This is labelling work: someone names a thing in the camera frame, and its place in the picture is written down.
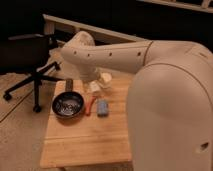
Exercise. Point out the blue sponge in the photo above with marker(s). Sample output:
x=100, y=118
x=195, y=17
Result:
x=102, y=108

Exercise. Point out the black frying pan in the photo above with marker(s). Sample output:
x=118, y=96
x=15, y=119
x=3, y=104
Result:
x=69, y=103

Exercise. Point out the black office chair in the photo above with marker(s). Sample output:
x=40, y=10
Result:
x=27, y=55

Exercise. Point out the white cup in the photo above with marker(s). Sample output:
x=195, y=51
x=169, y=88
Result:
x=105, y=80

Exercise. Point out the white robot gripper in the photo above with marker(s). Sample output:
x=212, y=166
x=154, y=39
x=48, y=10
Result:
x=88, y=73

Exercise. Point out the orange red utensil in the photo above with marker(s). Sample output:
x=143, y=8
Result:
x=89, y=105

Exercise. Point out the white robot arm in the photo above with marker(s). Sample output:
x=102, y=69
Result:
x=170, y=99

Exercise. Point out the small white block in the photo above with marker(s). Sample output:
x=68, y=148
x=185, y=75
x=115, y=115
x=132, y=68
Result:
x=94, y=87

